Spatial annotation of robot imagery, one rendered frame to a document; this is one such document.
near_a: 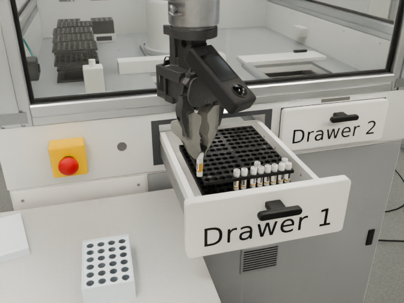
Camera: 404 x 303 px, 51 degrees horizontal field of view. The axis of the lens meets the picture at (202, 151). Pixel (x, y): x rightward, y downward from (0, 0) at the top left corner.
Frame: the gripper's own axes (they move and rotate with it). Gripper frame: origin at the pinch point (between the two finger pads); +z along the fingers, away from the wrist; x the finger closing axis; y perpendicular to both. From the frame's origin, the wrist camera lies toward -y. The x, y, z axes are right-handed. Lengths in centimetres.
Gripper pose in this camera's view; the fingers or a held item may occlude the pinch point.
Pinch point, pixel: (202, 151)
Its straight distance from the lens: 69.9
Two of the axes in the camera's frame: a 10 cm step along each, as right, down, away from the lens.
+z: -0.1, 8.9, 4.6
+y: -6.7, -3.5, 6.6
